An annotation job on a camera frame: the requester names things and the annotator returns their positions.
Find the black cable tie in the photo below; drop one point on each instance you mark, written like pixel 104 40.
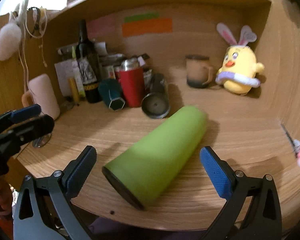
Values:
pixel 290 139

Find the right gripper left finger with blue textured pad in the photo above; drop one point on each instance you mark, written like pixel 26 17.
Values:
pixel 32 219

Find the black lying tumbler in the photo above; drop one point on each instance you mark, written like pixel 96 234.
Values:
pixel 156 103

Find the green cylindrical tumbler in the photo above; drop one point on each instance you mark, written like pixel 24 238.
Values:
pixel 145 170

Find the dark wine bottle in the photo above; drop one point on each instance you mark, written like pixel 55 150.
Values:
pixel 88 63

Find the hand holding other gripper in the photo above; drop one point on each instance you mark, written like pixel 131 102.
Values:
pixel 5 197

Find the teal hexagonal cup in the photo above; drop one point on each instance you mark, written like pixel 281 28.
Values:
pixel 111 93

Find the red insulated cup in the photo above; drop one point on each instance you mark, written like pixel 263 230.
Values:
pixel 132 82

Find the orange sticky note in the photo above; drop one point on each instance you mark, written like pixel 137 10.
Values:
pixel 152 26

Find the green sticky note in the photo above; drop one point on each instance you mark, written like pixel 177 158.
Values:
pixel 141 17

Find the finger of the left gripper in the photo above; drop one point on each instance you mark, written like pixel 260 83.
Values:
pixel 12 140
pixel 14 117

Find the yellow chick plush toy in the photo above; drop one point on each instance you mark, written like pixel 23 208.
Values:
pixel 240 66

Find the right gripper right finger with blue textured pad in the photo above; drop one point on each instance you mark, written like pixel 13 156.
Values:
pixel 252 207

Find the pink sticky note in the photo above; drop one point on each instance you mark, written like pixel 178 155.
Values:
pixel 100 27

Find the pink mug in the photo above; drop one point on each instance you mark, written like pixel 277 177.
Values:
pixel 41 92

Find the white fluffy pompom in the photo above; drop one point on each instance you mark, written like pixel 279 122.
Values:
pixel 10 39

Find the brown ceramic mug with lid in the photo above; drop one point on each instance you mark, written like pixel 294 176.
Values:
pixel 199 71

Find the yellow tube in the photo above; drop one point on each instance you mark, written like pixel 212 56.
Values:
pixel 74 90

